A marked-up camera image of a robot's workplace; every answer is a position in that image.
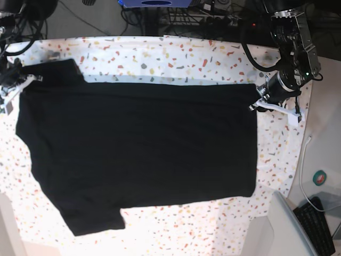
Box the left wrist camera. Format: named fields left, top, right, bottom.
left=287, top=113, right=302, bottom=126

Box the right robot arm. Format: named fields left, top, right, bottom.
left=1, top=1, right=47, bottom=111

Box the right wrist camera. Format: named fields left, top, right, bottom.
left=1, top=102, right=13, bottom=115

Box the green tape roll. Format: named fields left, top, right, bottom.
left=312, top=170, right=327, bottom=186

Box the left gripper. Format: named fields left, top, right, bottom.
left=248, top=71, right=301, bottom=115

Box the black keyboard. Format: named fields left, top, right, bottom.
left=293, top=203, right=336, bottom=256

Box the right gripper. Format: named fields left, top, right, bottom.
left=1, top=62, right=43, bottom=106

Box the black t-shirt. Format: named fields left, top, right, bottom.
left=16, top=60, right=258, bottom=236

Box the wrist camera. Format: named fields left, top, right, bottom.
left=1, top=102, right=13, bottom=115
left=287, top=113, right=302, bottom=126

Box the terrazzo pattern tablecloth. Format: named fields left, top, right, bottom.
left=1, top=36, right=306, bottom=255

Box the white usb cable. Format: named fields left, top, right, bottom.
left=298, top=135, right=328, bottom=213

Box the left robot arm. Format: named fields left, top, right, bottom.
left=240, top=1, right=321, bottom=113

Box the grey laptop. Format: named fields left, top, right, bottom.
left=267, top=191, right=317, bottom=256

